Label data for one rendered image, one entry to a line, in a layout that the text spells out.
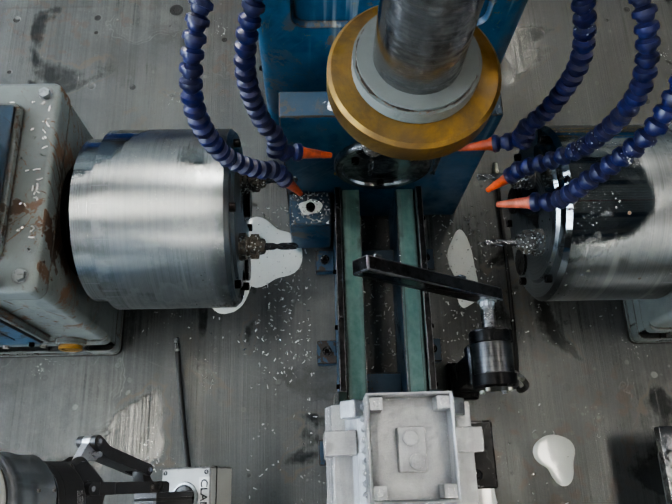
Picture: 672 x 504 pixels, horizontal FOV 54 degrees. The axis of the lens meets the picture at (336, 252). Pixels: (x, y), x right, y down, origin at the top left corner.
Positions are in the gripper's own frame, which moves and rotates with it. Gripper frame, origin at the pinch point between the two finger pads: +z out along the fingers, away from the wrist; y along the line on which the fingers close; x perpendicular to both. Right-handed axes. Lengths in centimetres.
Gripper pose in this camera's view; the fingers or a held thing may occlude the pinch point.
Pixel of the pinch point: (164, 498)
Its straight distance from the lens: 82.1
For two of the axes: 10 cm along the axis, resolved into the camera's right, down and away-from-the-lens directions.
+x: -9.3, 1.5, 3.5
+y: -0.3, -9.4, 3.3
